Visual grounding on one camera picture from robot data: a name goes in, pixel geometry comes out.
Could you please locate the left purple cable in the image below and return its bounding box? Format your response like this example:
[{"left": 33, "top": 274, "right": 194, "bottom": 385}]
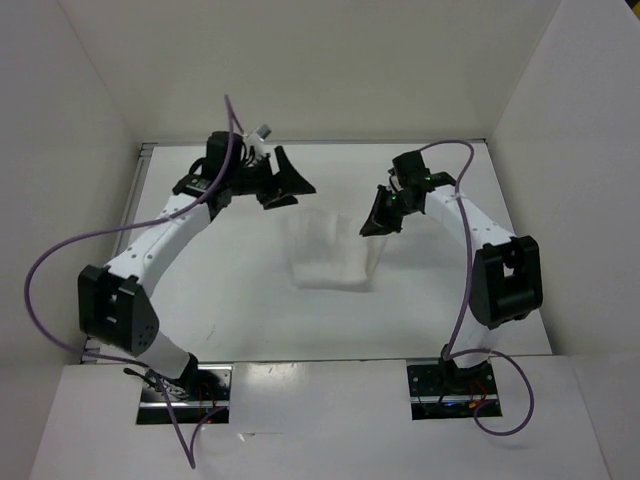
[{"left": 23, "top": 94, "right": 251, "bottom": 469}]

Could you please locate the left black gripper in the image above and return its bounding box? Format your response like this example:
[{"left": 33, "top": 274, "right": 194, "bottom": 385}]
[{"left": 229, "top": 147, "right": 317, "bottom": 212}]

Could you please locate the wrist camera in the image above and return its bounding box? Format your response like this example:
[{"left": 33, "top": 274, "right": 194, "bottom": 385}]
[
  {"left": 389, "top": 150, "right": 430, "bottom": 189},
  {"left": 202, "top": 124, "right": 272, "bottom": 178}
]

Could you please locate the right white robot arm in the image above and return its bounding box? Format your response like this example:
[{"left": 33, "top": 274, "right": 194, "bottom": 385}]
[{"left": 360, "top": 168, "right": 543, "bottom": 393}]

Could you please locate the white skirt cloth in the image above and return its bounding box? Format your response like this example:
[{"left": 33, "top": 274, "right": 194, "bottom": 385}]
[{"left": 281, "top": 208, "right": 387, "bottom": 292}]

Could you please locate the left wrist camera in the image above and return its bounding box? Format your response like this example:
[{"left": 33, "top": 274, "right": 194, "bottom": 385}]
[{"left": 202, "top": 124, "right": 272, "bottom": 178}]

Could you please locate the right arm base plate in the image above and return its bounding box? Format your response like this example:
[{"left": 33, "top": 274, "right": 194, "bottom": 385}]
[{"left": 406, "top": 359, "right": 502, "bottom": 420}]

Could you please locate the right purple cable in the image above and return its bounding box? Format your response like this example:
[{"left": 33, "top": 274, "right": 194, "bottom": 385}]
[{"left": 417, "top": 139, "right": 535, "bottom": 436}]

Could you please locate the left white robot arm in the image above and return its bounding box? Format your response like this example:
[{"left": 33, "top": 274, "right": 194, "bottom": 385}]
[{"left": 78, "top": 136, "right": 316, "bottom": 400}]

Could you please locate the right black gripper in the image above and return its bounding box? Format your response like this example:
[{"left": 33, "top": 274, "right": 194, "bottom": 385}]
[{"left": 360, "top": 184, "right": 418, "bottom": 237}]

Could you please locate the purple cable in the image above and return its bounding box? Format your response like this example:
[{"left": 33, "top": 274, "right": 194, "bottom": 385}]
[
  {"left": 23, "top": 94, "right": 251, "bottom": 469},
  {"left": 417, "top": 139, "right": 535, "bottom": 436}
]

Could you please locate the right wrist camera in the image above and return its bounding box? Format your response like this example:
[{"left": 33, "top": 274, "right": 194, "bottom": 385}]
[{"left": 389, "top": 150, "right": 430, "bottom": 189}]

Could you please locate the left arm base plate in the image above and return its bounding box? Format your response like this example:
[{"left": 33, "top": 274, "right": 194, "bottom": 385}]
[{"left": 136, "top": 364, "right": 233, "bottom": 426}]

